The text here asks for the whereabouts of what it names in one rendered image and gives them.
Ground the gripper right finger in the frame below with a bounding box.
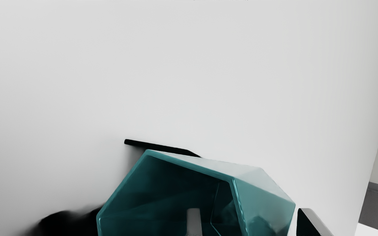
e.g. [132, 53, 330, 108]
[296, 208, 335, 236]

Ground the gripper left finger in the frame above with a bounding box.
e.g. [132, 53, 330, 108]
[186, 207, 203, 236]

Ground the teal faceted mug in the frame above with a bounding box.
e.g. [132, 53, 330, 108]
[96, 149, 296, 236]

